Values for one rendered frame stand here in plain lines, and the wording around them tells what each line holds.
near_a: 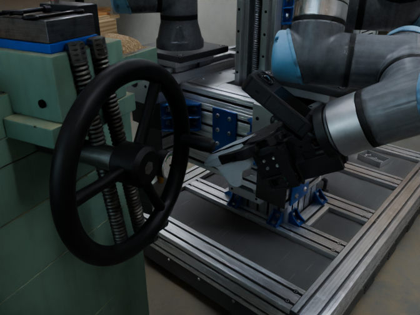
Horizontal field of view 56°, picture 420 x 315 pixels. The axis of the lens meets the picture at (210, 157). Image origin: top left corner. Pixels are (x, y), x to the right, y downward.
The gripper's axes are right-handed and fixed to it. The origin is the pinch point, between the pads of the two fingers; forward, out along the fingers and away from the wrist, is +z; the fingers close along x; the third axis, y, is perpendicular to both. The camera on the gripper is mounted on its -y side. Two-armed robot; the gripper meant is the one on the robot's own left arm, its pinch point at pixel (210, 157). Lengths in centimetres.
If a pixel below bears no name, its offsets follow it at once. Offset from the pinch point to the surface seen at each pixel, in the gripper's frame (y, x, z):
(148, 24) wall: -88, 313, 219
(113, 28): -31.5, 26.3, 27.0
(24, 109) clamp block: -19.0, -15.5, 13.5
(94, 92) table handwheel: -15.6, -18.1, -3.0
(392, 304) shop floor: 86, 67, 8
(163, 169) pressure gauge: 1.6, 11.7, 20.9
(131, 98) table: -14.0, -0.6, 8.3
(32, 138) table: -14.8, -17.5, 12.5
